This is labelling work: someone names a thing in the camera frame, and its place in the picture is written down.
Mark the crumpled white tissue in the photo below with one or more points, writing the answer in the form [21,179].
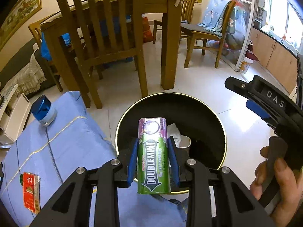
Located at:
[173,131]

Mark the blue cloth covered table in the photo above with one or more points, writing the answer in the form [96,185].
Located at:
[72,140]

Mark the red cigarette pack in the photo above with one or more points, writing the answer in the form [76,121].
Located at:
[31,192]

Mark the wooden dining table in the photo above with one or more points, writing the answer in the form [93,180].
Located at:
[65,59]

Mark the blue floral hanging cloth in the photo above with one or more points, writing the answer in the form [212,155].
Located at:
[214,15]

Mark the red bag under table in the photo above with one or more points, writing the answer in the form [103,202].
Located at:
[147,33]

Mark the white plastic bucket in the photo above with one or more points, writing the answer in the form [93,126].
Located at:
[245,64]

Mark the white low tv cabinet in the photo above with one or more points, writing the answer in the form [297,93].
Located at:
[14,113]

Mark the wooden kitchen cabinet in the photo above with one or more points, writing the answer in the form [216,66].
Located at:
[276,58]

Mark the front wooden chair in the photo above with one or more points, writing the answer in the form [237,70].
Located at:
[103,31]

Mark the blue lidded white jar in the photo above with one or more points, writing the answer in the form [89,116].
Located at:
[44,111]

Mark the person's right hand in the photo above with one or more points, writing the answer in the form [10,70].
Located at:
[290,183]

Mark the dark sofa with lace cover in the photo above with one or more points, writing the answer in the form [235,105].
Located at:
[29,70]

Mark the black round trash bin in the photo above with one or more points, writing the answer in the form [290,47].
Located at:
[192,117]

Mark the green Doublemint gum box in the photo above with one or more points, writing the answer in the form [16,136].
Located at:
[153,159]

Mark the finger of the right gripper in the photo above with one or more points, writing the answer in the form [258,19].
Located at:
[258,110]

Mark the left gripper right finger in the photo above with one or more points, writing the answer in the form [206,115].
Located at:
[216,197]

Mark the left side wooden chair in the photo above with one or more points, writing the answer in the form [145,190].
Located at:
[38,35]

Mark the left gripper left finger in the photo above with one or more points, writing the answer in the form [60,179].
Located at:
[70,204]

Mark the white paper cup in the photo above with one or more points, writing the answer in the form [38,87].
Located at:
[185,142]

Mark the framed flower painting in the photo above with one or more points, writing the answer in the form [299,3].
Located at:
[19,14]

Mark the wooden chair with cushion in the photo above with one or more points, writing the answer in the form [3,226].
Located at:
[210,34]

